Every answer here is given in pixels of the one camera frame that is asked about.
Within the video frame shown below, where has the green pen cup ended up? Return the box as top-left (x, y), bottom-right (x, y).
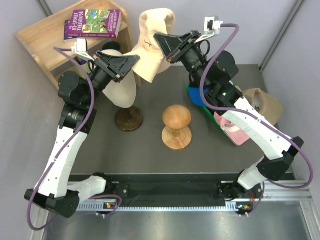
top-left (78, 58), bottom-right (91, 73)

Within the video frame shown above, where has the tan baseball cap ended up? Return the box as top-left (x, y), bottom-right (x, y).
top-left (236, 86), bottom-right (284, 126)

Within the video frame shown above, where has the green plastic tray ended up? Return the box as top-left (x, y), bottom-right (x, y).
top-left (186, 84), bottom-right (224, 133)

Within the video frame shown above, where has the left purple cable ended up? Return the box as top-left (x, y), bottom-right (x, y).
top-left (26, 46), bottom-right (123, 231)

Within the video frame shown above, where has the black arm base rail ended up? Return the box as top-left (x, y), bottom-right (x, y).
top-left (69, 173), bottom-right (270, 207)

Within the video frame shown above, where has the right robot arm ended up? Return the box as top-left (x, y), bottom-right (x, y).
top-left (154, 31), bottom-right (306, 198)

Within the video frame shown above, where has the wooden shelf unit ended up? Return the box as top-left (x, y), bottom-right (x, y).
top-left (15, 0), bottom-right (134, 88)

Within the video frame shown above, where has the pink baseball cap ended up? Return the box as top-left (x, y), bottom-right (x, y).
top-left (213, 112), bottom-right (250, 146)

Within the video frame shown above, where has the cream bucket hat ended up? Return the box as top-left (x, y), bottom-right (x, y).
top-left (126, 8), bottom-right (176, 83)

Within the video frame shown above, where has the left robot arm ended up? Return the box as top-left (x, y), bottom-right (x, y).
top-left (24, 51), bottom-right (140, 218)

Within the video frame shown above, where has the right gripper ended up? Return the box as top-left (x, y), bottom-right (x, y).
top-left (153, 32), bottom-right (212, 92)

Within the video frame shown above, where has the purple treehouse book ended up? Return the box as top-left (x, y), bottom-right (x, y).
top-left (64, 9), bottom-right (122, 39)

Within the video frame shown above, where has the cream mannequin head stand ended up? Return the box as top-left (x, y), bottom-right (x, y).
top-left (97, 49), bottom-right (145, 132)

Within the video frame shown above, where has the round wooden hat stand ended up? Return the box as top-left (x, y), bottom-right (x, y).
top-left (161, 104), bottom-right (192, 151)

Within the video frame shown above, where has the blue cap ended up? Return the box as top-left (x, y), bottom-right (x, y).
top-left (187, 86), bottom-right (206, 107)

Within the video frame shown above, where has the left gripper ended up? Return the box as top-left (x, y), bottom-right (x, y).
top-left (82, 50), bottom-right (140, 106)

